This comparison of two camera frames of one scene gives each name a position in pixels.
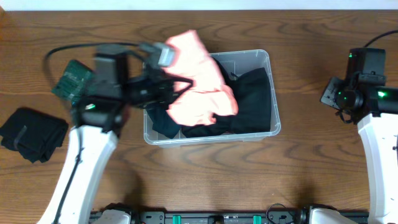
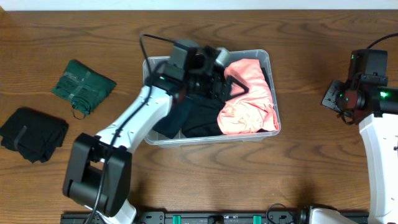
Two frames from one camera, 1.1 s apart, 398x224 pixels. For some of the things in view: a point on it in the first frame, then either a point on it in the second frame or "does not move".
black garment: [252, 91] to [202, 114]
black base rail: [230, 216] does not move
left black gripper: [163, 88] to [221, 86]
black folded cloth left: [34, 134] does not move
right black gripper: [330, 97] does not move
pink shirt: [209, 95] to [251, 111]
